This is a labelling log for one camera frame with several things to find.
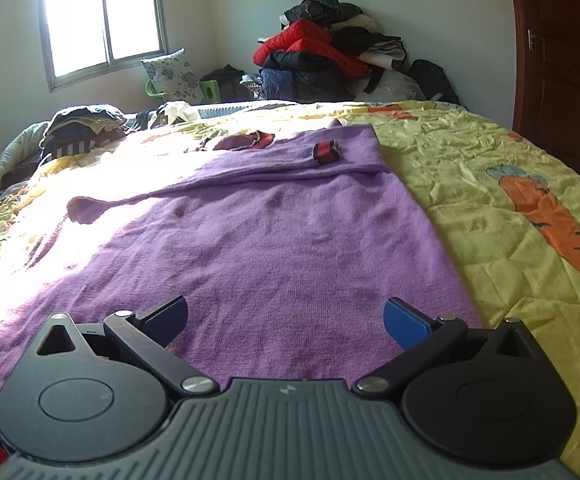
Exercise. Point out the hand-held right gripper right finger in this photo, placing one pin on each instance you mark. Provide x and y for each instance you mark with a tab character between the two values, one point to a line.
404	322

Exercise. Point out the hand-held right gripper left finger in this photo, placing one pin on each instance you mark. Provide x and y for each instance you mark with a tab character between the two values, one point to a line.
166	321

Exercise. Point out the purple knit sweater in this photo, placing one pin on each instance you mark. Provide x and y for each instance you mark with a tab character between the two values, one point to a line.
280	240

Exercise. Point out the heap of dark clothes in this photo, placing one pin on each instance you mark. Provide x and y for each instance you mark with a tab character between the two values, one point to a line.
82	127

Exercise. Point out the pile of jackets and clothes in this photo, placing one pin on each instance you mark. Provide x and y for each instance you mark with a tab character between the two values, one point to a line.
315	45

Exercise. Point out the yellow carrot print quilt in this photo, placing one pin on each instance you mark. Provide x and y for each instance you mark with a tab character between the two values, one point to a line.
495	185

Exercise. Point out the white crumpled cloth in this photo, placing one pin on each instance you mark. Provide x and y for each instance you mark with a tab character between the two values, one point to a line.
177	111

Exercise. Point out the blue grey blanket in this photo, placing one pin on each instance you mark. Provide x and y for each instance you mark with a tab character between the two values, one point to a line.
5	165

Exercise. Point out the grey ribbed blanket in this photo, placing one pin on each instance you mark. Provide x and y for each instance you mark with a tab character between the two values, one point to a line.
260	106

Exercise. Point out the green plastic chair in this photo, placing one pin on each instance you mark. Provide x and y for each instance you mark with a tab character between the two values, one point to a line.
211	91

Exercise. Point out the grey patterned bundle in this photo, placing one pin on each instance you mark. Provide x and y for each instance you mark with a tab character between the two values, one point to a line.
395	87

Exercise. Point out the black backpack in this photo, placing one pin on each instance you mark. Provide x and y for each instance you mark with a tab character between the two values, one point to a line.
432	80

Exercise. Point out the dark bag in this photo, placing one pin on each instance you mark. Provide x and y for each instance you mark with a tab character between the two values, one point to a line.
227	84

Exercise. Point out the floral pillow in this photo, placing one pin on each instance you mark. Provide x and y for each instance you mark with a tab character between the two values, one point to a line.
172	74

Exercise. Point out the sliding window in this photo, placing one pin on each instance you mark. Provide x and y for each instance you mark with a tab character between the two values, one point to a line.
102	20

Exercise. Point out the brown wooden door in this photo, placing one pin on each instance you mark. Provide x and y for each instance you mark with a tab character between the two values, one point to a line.
570	60

